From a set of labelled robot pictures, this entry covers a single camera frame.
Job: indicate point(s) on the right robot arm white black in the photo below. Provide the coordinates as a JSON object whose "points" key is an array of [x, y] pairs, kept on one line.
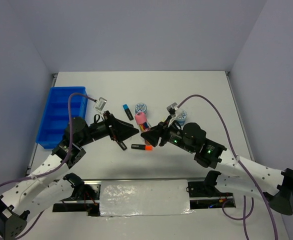
{"points": [[228, 174]]}

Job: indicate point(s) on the blue compartment bin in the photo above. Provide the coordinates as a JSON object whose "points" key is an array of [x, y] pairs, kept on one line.
{"points": [[55, 117]]}

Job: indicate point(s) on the silver foil plate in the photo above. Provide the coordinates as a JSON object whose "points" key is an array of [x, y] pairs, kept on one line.
{"points": [[144, 198]]}

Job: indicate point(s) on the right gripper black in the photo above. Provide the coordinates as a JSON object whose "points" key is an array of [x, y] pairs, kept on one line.
{"points": [[162, 130]]}

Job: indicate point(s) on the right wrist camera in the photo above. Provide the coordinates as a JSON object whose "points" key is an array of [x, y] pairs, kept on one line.
{"points": [[172, 108]]}

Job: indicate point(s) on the blue paint jar right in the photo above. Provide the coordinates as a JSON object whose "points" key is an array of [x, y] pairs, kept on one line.
{"points": [[182, 117]]}

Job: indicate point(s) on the blue cap black highlighter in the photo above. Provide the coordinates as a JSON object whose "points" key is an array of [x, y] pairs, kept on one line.
{"points": [[128, 112]]}

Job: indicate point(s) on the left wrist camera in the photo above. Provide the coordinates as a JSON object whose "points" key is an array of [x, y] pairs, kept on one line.
{"points": [[100, 104]]}

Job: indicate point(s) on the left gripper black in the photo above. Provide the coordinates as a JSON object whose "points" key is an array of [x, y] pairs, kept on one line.
{"points": [[119, 130]]}

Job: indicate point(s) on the orange cap black highlighter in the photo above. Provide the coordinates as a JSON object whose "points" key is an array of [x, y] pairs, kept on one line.
{"points": [[142, 147]]}

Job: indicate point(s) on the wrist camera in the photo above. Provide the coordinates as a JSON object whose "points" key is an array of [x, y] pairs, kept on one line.
{"points": [[100, 104], [172, 108]]}

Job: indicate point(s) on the blue paint jar left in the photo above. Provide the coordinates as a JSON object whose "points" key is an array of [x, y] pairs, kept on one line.
{"points": [[141, 108]]}

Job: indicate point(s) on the pink cap pencil tube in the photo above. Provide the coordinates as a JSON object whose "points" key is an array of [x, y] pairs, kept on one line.
{"points": [[142, 122]]}

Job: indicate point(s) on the blue paint jar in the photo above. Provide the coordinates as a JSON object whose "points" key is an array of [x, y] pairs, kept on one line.
{"points": [[141, 108], [182, 117]]}

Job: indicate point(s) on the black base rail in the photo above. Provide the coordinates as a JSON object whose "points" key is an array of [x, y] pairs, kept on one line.
{"points": [[200, 197]]}

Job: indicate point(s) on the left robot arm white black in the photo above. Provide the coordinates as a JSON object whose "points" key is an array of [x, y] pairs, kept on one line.
{"points": [[52, 181]]}

